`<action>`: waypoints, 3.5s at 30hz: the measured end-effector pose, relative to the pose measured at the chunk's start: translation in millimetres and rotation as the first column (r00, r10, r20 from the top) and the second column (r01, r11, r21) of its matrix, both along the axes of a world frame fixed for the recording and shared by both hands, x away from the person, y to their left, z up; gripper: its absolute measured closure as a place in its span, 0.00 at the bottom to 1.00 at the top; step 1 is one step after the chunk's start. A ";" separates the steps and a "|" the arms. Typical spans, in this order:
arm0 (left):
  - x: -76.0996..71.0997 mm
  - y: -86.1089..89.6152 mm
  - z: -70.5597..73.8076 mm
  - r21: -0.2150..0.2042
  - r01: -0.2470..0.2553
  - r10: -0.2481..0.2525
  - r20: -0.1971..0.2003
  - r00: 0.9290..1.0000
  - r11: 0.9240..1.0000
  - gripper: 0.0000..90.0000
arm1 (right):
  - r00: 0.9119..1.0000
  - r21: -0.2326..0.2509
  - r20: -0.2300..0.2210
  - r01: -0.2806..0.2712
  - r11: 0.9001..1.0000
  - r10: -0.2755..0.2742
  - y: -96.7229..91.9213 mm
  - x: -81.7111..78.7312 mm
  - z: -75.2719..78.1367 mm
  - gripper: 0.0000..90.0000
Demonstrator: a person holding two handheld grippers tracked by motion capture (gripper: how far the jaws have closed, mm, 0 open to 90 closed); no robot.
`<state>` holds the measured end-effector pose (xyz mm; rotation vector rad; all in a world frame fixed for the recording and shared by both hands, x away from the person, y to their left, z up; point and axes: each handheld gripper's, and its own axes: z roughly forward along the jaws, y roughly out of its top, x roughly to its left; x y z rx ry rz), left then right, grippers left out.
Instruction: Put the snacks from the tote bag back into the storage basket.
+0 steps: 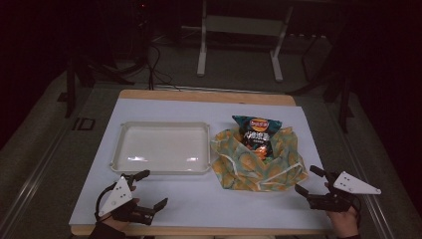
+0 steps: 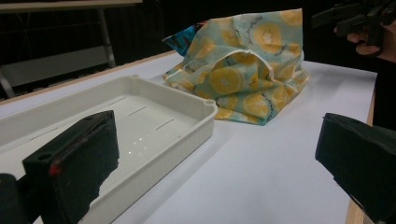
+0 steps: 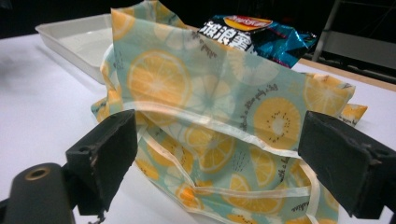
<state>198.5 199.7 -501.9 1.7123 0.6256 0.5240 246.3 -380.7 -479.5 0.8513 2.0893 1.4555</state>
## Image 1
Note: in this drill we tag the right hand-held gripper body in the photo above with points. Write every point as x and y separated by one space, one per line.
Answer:
351 186

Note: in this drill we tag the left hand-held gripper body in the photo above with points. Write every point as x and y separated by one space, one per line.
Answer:
116 195

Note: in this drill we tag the white plastic tray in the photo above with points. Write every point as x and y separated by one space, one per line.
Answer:
162 149

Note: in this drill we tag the orange patterned cloth bag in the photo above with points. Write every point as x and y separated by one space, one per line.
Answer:
262 172

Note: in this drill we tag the dark blue chips bag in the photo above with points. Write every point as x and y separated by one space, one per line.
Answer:
257 134

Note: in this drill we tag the person's left hand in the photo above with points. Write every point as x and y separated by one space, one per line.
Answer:
130 203

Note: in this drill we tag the person's right hand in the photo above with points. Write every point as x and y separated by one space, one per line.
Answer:
343 221

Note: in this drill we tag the white table mat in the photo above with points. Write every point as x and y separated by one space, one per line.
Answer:
199 202

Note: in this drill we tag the black floor plate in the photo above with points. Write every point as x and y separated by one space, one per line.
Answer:
84 123

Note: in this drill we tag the black metal stand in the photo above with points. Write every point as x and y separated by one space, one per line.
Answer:
76 79
341 96

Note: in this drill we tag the white metal stand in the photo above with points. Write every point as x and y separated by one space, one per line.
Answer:
239 26

